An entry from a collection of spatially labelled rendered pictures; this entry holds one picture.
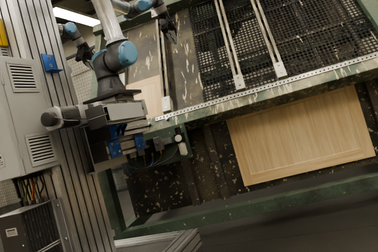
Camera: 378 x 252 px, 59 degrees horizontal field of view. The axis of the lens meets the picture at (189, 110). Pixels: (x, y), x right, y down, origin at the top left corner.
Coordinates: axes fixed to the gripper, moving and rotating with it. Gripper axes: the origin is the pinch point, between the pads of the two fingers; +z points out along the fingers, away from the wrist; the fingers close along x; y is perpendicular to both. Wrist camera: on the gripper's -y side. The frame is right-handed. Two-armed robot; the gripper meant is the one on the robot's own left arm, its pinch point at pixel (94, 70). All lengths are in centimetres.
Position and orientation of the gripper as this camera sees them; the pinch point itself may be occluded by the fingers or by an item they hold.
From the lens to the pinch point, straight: 252.1
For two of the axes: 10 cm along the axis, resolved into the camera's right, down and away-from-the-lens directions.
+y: 2.2, -5.1, 8.3
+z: 4.2, 8.2, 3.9
